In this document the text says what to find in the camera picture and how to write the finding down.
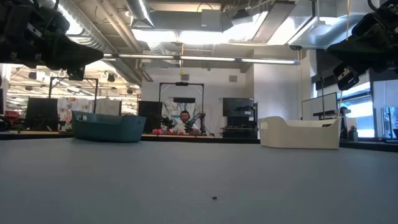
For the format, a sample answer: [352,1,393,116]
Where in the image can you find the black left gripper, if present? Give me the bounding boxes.
[0,0,104,82]

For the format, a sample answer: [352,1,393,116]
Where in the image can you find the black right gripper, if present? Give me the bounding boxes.
[326,0,398,91]

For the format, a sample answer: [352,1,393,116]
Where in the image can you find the patterned white cloth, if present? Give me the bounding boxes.
[57,97,123,124]

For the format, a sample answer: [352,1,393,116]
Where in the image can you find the black monitor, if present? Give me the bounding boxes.
[24,97,59,130]
[137,100,164,134]

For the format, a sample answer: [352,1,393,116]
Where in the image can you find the white screen monitor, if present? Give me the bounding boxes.
[300,91,339,121]

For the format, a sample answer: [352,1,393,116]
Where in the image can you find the blue plastic basket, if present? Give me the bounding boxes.
[71,110,147,143]

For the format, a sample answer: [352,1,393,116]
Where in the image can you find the red box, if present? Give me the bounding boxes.
[3,110,22,125]

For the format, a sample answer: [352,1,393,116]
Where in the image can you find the ceiling strip light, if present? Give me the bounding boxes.
[239,57,300,65]

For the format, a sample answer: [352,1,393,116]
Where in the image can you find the white plastic basket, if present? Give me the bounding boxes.
[257,116,342,151]

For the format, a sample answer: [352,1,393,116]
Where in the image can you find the wooden work table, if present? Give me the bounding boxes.
[18,130,218,140]

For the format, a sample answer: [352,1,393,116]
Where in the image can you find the black equipment cart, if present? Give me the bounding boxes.
[221,96,259,139]

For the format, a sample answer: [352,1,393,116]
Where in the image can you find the small black robot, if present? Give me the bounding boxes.
[183,112,208,136]

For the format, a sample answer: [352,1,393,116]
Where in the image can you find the large silver ceiling duct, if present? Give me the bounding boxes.
[40,0,144,85]

